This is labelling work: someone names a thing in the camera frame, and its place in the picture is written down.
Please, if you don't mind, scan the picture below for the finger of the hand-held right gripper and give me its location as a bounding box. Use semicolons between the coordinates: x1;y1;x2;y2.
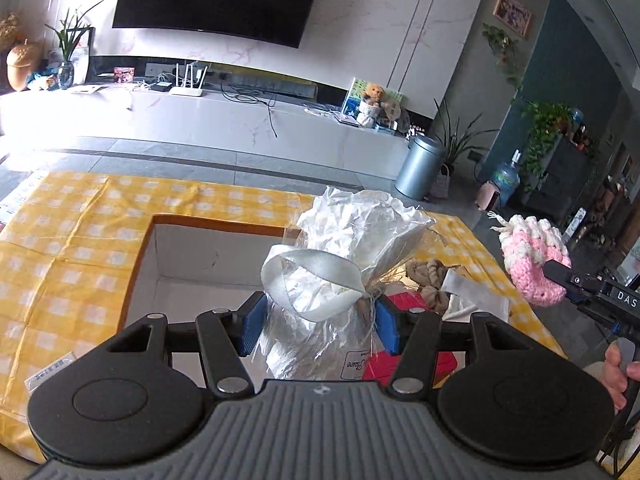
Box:
567;297;623;337
542;259;607;301

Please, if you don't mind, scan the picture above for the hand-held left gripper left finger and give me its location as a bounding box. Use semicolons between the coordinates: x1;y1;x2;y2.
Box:
106;292;269;397

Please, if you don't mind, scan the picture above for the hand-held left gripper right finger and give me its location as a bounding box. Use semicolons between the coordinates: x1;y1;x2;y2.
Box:
375;294;537;396

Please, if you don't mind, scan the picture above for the pink white crochet pouch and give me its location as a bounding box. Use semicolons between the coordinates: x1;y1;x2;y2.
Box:
489;211;574;307

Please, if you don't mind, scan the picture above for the brown straw bear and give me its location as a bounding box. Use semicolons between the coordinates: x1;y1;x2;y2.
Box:
404;258;452;317

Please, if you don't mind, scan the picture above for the orange cardboard box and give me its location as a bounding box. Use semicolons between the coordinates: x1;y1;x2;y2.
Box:
121;213;302;353

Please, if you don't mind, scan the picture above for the clear cellophane bag with ribbon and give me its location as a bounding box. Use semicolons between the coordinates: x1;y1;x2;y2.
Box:
251;185;437;382

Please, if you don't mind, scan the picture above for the person's right hand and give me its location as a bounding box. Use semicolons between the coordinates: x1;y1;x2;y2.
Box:
602;342;640;411

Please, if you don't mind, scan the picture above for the red cloth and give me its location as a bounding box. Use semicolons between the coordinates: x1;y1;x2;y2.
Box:
362;291;460;384

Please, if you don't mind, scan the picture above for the white flat packet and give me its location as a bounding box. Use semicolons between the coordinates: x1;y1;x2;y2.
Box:
440;267;512;322

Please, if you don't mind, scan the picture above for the dark grey cabinet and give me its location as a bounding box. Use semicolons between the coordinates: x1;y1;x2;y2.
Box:
524;134;597;217

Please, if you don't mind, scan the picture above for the blue water jug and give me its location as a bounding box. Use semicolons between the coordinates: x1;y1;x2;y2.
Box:
489;150;524;207

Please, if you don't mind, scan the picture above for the small pink heater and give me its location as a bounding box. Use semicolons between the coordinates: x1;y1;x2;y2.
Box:
474;181;502;212

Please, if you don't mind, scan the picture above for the trailing pothos plant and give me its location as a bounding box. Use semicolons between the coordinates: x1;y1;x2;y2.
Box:
519;100;575;192

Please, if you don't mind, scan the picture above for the silver trash can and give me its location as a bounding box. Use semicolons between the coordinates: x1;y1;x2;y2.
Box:
394;135;448;201

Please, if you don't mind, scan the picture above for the long leaf potted plant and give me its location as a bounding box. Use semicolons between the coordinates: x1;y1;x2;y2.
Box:
429;99;497;200

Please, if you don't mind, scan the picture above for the yellow checkered tablecloth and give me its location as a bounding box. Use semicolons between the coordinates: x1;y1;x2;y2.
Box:
0;170;568;463

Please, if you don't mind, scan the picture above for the clear labelled plastic packet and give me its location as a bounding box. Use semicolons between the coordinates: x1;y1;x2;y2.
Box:
23;349;77;392

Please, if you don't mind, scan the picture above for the white television console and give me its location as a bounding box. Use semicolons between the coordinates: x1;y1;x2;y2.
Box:
0;79;412;173

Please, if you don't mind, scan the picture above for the brown teddy bear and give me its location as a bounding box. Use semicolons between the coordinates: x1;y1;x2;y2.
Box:
359;82;389;127

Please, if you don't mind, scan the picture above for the hanging ivy plant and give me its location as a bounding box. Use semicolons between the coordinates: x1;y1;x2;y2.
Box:
481;22;527;97

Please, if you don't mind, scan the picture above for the green picture board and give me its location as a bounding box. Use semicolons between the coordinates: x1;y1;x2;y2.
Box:
344;77;404;122

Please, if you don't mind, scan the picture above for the white router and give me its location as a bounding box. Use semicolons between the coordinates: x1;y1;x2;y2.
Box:
169;61;209;97

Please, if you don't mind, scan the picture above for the green plant in vase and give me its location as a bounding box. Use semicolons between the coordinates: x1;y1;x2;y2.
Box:
44;0;104;89

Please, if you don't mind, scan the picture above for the acorn shaped jar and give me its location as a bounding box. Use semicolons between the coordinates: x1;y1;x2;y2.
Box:
6;39;44;92

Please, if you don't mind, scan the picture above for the black cable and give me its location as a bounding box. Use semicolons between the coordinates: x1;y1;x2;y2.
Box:
220;84;281;139

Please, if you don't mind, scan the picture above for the framed wall picture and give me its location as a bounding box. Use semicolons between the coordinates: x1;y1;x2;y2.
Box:
493;0;534;39

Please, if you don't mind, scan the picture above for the black picture frame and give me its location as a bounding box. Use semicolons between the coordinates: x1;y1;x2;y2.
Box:
64;27;96;82

